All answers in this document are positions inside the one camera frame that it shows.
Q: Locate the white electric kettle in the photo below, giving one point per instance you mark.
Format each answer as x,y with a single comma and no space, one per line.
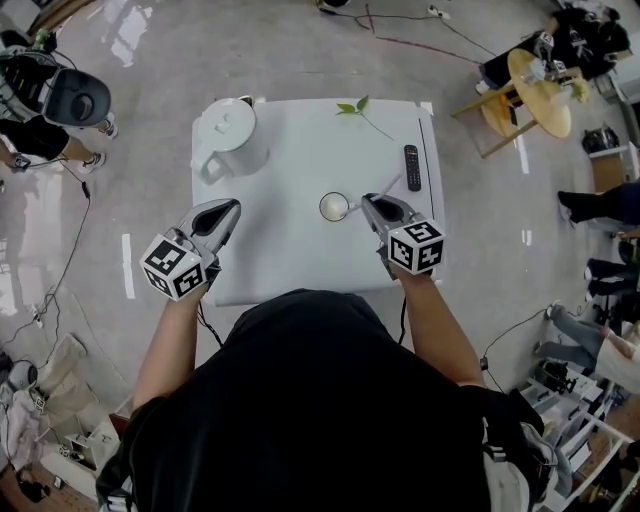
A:
230,130

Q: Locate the person's left forearm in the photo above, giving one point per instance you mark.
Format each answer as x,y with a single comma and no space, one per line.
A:
165,350

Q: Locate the round yellow wooden table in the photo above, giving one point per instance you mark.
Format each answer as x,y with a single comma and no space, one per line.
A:
542,105

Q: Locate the light wooden cabinet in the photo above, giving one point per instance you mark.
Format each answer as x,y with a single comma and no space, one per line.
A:
615,170

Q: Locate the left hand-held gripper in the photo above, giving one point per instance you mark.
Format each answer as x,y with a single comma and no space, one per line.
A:
172,265

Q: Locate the person's black shirt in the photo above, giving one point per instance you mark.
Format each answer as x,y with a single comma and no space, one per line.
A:
310,400

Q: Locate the white storage rack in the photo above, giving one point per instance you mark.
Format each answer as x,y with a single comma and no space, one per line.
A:
575,415

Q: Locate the black device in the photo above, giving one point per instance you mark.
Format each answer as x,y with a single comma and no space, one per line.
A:
552,375

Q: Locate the beige cloth bag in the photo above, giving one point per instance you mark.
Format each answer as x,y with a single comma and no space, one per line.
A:
65,370

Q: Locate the white cup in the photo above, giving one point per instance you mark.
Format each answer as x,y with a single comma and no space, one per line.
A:
331,205

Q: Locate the person's right forearm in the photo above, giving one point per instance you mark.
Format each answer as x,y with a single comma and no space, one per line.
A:
435,330

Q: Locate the black grey backpack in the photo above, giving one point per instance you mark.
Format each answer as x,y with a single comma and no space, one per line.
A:
80,100

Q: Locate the black remote control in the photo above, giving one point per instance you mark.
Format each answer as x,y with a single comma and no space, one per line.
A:
412,167

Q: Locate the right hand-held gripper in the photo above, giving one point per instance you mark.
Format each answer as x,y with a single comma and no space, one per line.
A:
417,247

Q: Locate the green leaf twig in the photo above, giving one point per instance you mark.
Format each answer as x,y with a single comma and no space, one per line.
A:
360,105

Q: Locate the white open box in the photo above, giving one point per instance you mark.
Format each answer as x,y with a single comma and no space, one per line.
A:
92,445

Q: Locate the black bag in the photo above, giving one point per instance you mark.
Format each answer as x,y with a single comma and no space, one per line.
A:
600,140

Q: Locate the white power strip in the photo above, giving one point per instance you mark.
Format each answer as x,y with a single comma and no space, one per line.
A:
439,12

